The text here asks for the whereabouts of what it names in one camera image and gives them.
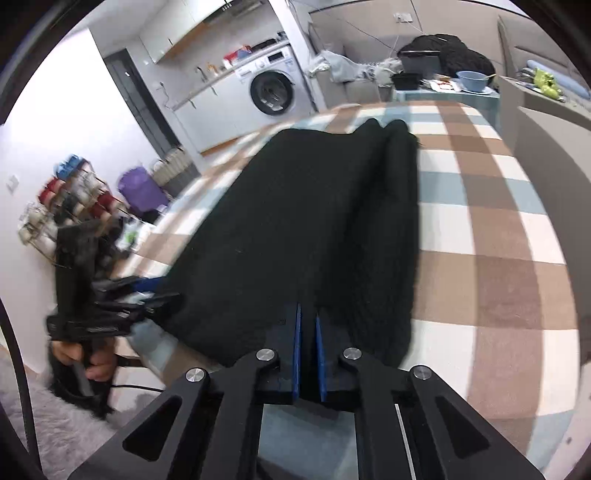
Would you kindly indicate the wooden shoe rack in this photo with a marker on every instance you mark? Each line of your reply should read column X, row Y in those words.
column 60, row 203

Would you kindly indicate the pile of grey clothes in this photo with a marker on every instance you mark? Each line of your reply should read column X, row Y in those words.
column 344, row 67

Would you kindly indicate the beige cabinet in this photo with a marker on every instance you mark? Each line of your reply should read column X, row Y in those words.
column 517, row 97

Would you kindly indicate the black rectangular tray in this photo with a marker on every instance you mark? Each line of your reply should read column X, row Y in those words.
column 418, row 64

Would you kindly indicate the dark door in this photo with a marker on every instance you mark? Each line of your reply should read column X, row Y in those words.
column 138, row 106

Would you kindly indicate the grey sofa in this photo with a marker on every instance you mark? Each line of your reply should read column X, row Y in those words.
column 351, row 92

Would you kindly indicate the checked brown blue blanket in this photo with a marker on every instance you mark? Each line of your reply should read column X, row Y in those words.
column 485, row 230

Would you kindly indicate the red box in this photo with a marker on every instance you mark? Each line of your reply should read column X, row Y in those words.
column 236, row 57

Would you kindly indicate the white kitchen cabinets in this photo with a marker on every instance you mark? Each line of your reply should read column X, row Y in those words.
column 207, row 110
column 175, row 32

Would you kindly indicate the grey fluffy rug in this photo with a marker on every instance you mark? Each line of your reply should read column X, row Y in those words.
column 60, row 443

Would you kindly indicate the kitchen faucet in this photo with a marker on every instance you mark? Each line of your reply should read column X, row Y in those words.
column 202, row 74

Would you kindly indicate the woven wicker basket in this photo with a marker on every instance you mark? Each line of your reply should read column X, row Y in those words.
column 178, row 170

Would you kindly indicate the light blue side table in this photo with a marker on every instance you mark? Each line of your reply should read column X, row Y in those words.
column 443, row 99

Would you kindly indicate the white upper kitchen cabinets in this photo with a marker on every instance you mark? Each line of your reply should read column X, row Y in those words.
column 175, row 32

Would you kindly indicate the white wall switch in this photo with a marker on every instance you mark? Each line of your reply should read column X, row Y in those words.
column 13, row 183

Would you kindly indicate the low beige bench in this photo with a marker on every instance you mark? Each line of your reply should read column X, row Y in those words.
column 563, row 184

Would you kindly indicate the blue bowl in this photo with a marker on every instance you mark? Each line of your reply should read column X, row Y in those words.
column 473, row 81

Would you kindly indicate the red food package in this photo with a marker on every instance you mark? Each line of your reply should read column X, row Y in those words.
column 438, row 84

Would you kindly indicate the person's left hand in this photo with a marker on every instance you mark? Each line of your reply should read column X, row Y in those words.
column 99, row 364

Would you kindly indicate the black knit sweater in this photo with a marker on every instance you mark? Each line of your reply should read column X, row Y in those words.
column 295, row 221

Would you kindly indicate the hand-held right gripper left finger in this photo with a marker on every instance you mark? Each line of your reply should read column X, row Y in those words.
column 295, row 350

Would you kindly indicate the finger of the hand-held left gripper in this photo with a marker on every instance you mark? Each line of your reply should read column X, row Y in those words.
column 134, row 285
column 147, row 307

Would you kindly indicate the black jacket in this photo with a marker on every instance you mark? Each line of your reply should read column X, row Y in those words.
column 457, row 53

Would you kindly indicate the yellow bottle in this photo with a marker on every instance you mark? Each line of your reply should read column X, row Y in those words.
column 213, row 69

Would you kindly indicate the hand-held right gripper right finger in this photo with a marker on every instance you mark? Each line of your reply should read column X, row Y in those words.
column 321, row 355

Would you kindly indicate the white washing machine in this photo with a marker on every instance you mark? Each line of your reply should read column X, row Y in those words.
column 274, row 85

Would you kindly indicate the small black container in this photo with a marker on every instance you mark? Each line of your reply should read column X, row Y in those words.
column 406, row 81

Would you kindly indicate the white lower kitchen cabinets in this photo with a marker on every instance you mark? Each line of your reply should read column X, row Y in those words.
column 207, row 110

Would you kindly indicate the purple bag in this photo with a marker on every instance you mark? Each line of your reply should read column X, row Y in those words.
column 141, row 191

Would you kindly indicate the green plush toy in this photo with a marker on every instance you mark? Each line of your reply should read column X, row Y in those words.
column 547, row 83

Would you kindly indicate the white wall socket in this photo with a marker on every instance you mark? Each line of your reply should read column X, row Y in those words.
column 404, row 18

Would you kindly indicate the steel range hood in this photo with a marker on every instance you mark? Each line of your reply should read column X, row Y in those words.
column 240, row 9

